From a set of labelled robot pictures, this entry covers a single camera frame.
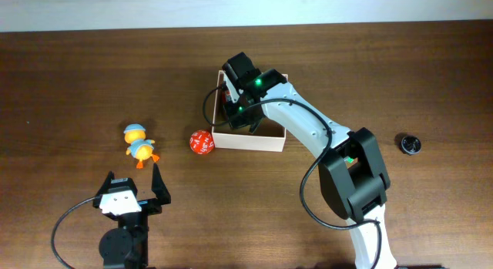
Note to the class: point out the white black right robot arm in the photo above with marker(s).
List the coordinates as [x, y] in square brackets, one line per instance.
[352, 174]

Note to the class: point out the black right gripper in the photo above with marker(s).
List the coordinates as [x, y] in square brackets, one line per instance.
[234, 120]

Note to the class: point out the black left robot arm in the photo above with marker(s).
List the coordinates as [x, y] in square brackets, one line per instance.
[126, 246]

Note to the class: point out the small black round tin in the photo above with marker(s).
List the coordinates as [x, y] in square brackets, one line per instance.
[411, 145]

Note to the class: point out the yellow duck toy blue hat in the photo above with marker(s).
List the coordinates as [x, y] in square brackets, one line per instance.
[140, 148]

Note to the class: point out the red ball white letters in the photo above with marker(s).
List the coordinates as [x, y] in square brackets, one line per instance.
[201, 142]

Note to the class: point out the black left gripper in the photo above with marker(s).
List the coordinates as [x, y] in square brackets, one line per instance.
[155, 205]

